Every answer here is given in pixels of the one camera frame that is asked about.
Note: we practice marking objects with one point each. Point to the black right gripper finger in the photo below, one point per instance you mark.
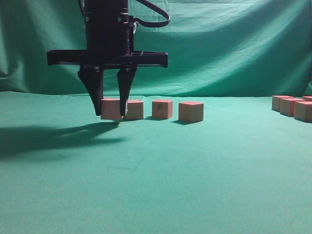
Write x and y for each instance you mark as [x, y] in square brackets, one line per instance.
[92, 79]
[125, 78]

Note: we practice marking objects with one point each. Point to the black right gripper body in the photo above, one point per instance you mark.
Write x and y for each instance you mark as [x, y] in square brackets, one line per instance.
[110, 45]

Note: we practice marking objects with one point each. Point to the pink cube placed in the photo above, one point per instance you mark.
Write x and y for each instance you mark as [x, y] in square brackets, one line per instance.
[135, 110]
[191, 111]

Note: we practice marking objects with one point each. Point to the pink cube with dark mark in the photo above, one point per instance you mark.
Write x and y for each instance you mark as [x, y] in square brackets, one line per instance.
[162, 108]

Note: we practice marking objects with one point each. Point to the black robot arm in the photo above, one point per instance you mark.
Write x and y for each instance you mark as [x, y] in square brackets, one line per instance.
[114, 8]

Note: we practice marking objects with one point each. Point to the pink cube far column rear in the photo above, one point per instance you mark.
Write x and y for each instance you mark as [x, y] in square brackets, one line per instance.
[276, 102]

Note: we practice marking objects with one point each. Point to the pink cube column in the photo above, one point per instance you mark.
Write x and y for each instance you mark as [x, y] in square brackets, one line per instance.
[307, 98]
[276, 102]

